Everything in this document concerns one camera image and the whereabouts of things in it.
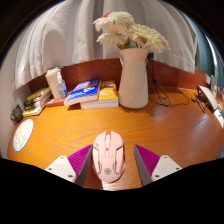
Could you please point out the black pen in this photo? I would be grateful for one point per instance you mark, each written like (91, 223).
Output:
(199, 105)

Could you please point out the clear spray bottle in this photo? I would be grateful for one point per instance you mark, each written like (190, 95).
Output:
(62, 88)

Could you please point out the orange book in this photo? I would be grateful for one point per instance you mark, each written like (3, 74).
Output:
(108, 95)

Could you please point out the white ceramic vase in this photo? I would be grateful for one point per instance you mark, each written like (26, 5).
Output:
(134, 83)

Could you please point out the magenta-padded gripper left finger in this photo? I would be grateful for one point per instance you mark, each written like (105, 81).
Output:
(60, 166)

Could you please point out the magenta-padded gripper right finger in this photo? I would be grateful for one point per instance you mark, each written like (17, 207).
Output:
(166, 165)

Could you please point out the white flower bouquet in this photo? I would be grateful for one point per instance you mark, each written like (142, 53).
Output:
(140, 33)

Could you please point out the silver laptop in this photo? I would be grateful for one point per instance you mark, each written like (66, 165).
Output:
(207, 97)

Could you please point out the red notebook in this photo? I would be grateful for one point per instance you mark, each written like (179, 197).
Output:
(55, 102)

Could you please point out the window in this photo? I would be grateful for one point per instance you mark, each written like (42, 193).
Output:
(208, 53)

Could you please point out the white curtain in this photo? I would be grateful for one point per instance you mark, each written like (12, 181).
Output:
(70, 33)

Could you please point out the dark green mug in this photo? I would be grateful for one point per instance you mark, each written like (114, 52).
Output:
(16, 114)

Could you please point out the white paper sheet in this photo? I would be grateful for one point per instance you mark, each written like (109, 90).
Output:
(220, 117)

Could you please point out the pink computer mouse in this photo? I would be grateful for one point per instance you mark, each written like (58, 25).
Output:
(108, 156)

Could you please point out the cream tumbler with lid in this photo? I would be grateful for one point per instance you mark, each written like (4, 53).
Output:
(53, 83)

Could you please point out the round light blue mouse pad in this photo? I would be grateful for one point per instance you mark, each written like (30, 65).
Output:
(23, 135)

